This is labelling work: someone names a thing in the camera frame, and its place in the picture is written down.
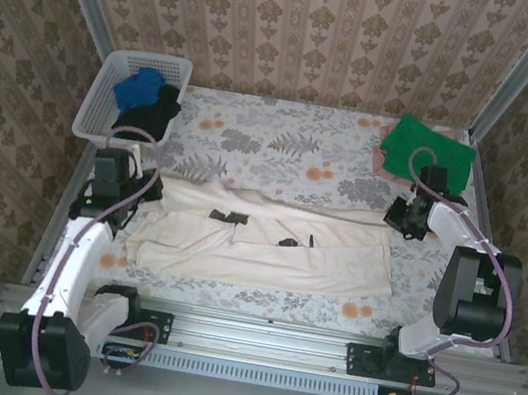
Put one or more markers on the cream t-shirt with robot print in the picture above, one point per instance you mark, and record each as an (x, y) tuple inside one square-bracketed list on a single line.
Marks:
[(282, 271)]

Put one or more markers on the white plastic laundry basket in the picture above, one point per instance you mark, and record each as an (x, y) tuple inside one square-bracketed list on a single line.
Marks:
[(113, 66)]

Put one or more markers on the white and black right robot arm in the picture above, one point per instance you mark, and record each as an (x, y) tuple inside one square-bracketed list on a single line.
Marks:
[(476, 294)]

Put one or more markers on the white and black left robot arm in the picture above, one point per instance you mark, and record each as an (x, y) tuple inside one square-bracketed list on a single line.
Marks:
[(65, 265)]

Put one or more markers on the folded green t-shirt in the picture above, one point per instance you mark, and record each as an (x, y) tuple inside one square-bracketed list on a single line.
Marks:
[(399, 149)]

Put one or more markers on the black t-shirt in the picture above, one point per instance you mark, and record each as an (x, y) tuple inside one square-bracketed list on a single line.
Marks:
[(148, 117)]

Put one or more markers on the blue t-shirt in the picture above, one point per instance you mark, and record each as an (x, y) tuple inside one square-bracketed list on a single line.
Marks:
[(135, 90)]

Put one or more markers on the floral patterned tablecloth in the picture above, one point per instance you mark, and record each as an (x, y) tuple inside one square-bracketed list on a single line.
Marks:
[(277, 149)]

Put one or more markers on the white right camera mount bracket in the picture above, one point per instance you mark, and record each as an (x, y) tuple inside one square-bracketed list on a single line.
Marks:
[(413, 199)]

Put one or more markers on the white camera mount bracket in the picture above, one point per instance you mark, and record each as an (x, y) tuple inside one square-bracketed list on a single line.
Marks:
[(413, 199), (135, 161)]

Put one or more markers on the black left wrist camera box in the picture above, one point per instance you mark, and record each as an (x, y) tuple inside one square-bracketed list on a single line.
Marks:
[(109, 165)]

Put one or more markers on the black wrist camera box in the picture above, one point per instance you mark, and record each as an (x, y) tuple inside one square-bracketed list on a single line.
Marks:
[(433, 177), (109, 165)]

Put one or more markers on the white left camera mount bracket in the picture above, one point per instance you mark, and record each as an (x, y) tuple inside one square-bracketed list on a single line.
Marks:
[(135, 161)]

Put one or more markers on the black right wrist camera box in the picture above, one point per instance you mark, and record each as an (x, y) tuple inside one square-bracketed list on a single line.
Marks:
[(433, 177)]

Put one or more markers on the aluminium table side rail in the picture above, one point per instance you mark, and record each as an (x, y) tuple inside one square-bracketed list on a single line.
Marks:
[(43, 241), (482, 193)]

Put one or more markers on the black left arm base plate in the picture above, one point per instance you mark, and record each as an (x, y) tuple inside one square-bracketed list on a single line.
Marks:
[(156, 326)]

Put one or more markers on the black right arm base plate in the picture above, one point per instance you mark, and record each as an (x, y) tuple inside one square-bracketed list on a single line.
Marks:
[(361, 361)]

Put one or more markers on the aluminium frame rail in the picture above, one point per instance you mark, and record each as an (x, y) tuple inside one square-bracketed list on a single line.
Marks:
[(260, 339)]

